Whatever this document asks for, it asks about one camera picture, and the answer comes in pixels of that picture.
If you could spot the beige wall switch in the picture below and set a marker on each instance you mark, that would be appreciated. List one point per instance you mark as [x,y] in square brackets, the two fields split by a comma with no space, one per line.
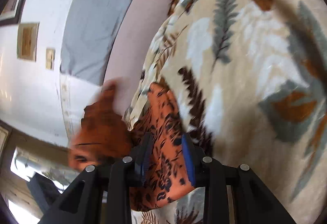
[50,58]

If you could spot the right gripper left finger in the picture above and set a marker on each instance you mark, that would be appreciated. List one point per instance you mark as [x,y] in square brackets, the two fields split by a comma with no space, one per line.
[81,202]

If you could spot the beige leaf print blanket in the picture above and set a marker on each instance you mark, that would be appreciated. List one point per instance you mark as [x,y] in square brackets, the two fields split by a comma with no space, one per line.
[249,77]

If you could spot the grey pillow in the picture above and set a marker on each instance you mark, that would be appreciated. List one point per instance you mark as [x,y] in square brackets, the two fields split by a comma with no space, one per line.
[90,31]

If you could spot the orange black floral garment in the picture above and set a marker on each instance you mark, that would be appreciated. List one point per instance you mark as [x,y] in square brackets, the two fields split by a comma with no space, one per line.
[104,138]

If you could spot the wooden door with glass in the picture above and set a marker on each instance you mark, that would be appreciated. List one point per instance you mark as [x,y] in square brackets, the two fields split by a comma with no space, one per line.
[22,157]

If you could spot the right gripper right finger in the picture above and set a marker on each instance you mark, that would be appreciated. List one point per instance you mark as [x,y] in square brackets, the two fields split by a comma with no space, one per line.
[231,190]

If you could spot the framed wall plaque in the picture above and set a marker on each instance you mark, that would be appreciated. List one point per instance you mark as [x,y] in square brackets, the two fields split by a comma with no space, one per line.
[27,41]

